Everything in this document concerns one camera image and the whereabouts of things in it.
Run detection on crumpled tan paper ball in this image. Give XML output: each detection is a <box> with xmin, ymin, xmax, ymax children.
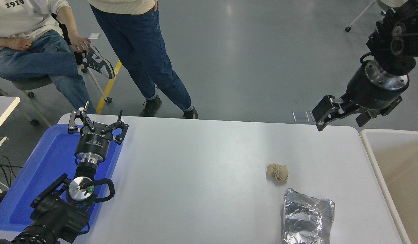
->
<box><xmin>266</xmin><ymin>163</ymin><xmax>289</xmax><ymax>182</ymax></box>

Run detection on black cables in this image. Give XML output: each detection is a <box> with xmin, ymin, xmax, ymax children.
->
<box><xmin>0</xmin><ymin>154</ymin><xmax>23</xmax><ymax>210</ymax></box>

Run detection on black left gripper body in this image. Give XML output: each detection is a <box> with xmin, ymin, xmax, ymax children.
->
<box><xmin>75</xmin><ymin>122</ymin><xmax>114</xmax><ymax>159</ymax></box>

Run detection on person's right hand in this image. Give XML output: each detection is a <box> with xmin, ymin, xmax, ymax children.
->
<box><xmin>6</xmin><ymin>37</ymin><xmax>33</xmax><ymax>52</ymax></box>

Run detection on blue plastic tray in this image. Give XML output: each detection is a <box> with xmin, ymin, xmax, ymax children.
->
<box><xmin>0</xmin><ymin>124</ymin><xmax>124</xmax><ymax>234</ymax></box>

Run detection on silver foil tray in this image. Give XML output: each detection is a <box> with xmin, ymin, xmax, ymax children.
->
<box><xmin>281</xmin><ymin>188</ymin><xmax>336</xmax><ymax>244</ymax></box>

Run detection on large pale bin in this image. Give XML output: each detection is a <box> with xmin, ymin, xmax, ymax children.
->
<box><xmin>360</xmin><ymin>129</ymin><xmax>418</xmax><ymax>244</ymax></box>

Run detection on white side table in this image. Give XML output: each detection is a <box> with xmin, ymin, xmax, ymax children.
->
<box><xmin>0</xmin><ymin>96</ymin><xmax>21</xmax><ymax>156</ymax></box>

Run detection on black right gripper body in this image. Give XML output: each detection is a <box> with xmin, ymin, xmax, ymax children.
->
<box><xmin>345</xmin><ymin>69</ymin><xmax>409</xmax><ymax>109</ymax></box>

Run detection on white framed wheeled chair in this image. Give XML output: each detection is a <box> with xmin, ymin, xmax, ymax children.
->
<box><xmin>345</xmin><ymin>0</ymin><xmax>409</xmax><ymax>33</ymax></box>

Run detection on grey wheeled chair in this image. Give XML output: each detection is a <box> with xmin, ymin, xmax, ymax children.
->
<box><xmin>0</xmin><ymin>14</ymin><xmax>113</xmax><ymax>126</ymax></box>

